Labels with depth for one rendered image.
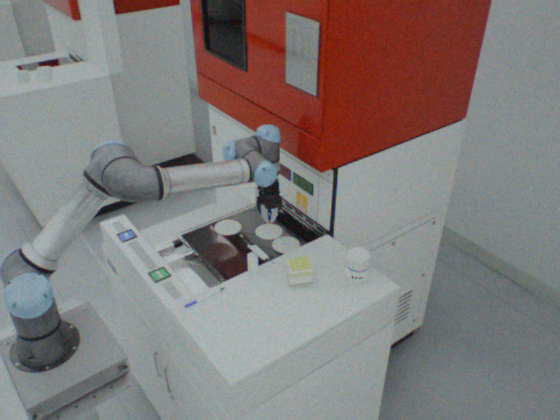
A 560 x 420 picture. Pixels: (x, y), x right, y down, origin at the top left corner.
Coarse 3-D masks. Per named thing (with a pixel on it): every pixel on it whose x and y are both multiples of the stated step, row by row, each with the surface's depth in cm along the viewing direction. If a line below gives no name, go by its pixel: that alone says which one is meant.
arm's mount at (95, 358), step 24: (72, 312) 163; (96, 312) 163; (72, 336) 155; (96, 336) 155; (72, 360) 148; (96, 360) 148; (120, 360) 148; (24, 384) 141; (48, 384) 141; (72, 384) 141; (96, 384) 147; (48, 408) 140
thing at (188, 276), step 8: (184, 264) 183; (176, 272) 180; (184, 272) 180; (192, 272) 180; (184, 280) 176; (192, 280) 176; (200, 280) 176; (192, 288) 173; (200, 288) 173; (208, 288) 173
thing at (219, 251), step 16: (256, 208) 209; (208, 224) 200; (256, 224) 200; (192, 240) 192; (208, 240) 192; (224, 240) 192; (240, 240) 192; (256, 240) 192; (272, 240) 192; (208, 256) 184; (224, 256) 184; (240, 256) 184; (272, 256) 184; (224, 272) 177; (240, 272) 177
